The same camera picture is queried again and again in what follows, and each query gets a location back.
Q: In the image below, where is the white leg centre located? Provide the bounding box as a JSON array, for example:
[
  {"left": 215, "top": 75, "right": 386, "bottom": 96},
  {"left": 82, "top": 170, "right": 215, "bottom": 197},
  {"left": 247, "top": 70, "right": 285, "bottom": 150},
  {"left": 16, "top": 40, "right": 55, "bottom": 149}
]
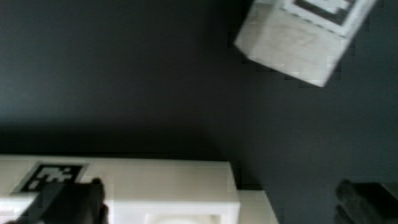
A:
[{"left": 235, "top": 0, "right": 377, "bottom": 87}]

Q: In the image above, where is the white square tabletop part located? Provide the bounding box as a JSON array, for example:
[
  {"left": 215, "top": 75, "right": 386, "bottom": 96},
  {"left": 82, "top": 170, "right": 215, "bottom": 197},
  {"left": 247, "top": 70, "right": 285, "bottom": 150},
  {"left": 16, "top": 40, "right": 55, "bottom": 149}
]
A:
[{"left": 0, "top": 155, "right": 279, "bottom": 224}]

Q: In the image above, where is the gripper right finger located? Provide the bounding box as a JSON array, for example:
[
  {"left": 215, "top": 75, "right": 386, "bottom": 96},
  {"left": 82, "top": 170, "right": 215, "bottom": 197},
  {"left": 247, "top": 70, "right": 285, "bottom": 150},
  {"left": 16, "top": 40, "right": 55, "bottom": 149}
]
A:
[{"left": 334, "top": 179, "right": 398, "bottom": 224}]

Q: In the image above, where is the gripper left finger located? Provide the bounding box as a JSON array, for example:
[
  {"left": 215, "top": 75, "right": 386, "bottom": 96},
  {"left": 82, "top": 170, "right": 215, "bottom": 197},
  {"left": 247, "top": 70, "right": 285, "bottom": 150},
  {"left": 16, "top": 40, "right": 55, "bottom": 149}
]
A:
[{"left": 14, "top": 178, "right": 109, "bottom": 224}]

